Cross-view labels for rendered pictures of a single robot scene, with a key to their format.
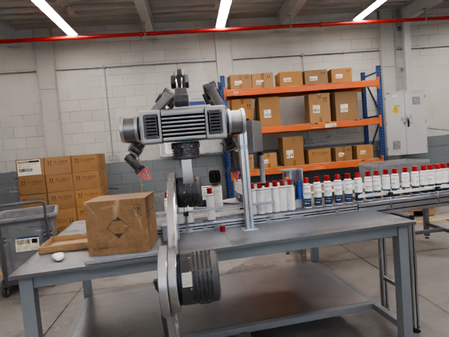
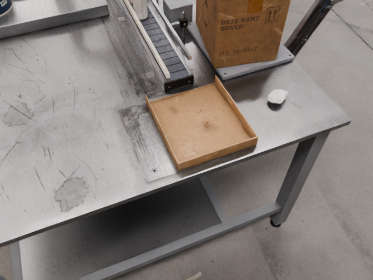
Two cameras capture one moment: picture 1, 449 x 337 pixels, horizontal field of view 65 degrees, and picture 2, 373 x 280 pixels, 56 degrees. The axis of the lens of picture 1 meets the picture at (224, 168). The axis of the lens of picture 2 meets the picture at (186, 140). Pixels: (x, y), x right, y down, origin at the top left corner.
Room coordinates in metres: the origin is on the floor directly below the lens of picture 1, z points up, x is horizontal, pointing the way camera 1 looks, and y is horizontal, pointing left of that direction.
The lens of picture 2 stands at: (2.25, 1.65, 1.69)
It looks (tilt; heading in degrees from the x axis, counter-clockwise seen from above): 52 degrees down; 258
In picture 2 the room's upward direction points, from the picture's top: straight up
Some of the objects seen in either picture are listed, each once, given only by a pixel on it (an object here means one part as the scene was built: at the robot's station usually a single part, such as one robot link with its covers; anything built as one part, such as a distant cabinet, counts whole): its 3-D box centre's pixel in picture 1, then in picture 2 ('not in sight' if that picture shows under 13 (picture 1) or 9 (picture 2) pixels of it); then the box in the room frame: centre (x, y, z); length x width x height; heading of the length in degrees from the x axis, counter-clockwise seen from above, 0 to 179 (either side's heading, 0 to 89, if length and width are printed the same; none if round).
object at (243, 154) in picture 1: (245, 173); not in sight; (2.11, -0.12, 1.16); 0.04 x 0.04 x 0.67; 11
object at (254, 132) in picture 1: (250, 136); not in sight; (2.18, -0.17, 1.38); 0.17 x 0.10 x 0.19; 156
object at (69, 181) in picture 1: (69, 201); not in sight; (5.40, 2.42, 0.70); 1.20 x 0.82 x 1.39; 101
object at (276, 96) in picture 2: (58, 256); (278, 96); (1.77, 0.88, 0.85); 0.08 x 0.07 x 0.04; 2
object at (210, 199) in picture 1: (210, 204); not in sight; (2.21, 0.11, 0.98); 0.05 x 0.05 x 0.20
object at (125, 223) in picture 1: (123, 222); (237, 9); (1.83, 0.55, 0.99); 0.30 x 0.24 x 0.27; 90
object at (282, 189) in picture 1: (282, 195); not in sight; (2.30, -0.37, 0.98); 0.05 x 0.05 x 0.20
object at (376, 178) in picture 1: (377, 184); not in sight; (2.43, -1.04, 0.98); 0.05 x 0.05 x 0.20
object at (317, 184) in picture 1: (317, 191); not in sight; (2.35, -0.61, 0.98); 0.05 x 0.05 x 0.20
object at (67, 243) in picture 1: (73, 241); (198, 119); (2.06, 0.93, 0.85); 0.30 x 0.26 x 0.04; 101
